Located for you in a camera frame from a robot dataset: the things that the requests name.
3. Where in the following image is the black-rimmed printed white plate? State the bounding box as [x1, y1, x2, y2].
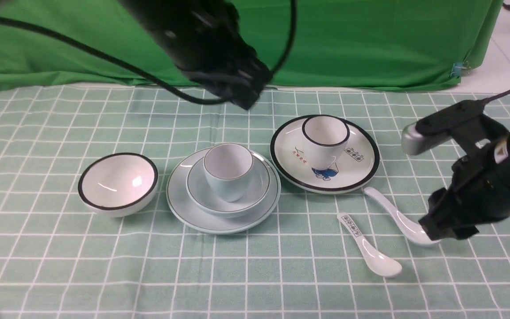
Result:
[270, 115, 380, 195]

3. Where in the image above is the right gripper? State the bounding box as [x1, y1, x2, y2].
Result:
[418, 115, 510, 242]

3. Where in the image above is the green checked tablecloth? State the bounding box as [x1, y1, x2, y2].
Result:
[0, 86, 510, 319]

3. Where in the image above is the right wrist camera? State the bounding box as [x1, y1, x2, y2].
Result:
[401, 100, 510, 157]

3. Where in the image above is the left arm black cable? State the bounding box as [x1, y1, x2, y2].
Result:
[0, 0, 298, 106]

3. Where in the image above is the light blue plate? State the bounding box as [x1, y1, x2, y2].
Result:
[166, 148, 281, 234]

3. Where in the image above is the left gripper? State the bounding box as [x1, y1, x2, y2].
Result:
[121, 0, 271, 110]

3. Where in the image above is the green backdrop cloth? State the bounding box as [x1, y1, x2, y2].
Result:
[0, 0, 502, 91]

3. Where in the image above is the light blue cup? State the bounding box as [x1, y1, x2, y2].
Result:
[203, 143, 254, 202]

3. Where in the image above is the black-rimmed white cup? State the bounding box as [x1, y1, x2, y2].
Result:
[300, 115, 351, 171]

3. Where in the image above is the black-rimmed white bowl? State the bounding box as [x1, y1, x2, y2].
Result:
[77, 153, 158, 218]

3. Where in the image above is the white ceramic spoon labelled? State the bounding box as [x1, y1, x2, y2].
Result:
[336, 213, 402, 277]

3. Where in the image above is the white ceramic spoon plain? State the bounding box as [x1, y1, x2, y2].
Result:
[363, 187, 440, 247]

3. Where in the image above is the blue binder clip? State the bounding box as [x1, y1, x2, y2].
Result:
[450, 61, 471, 78]

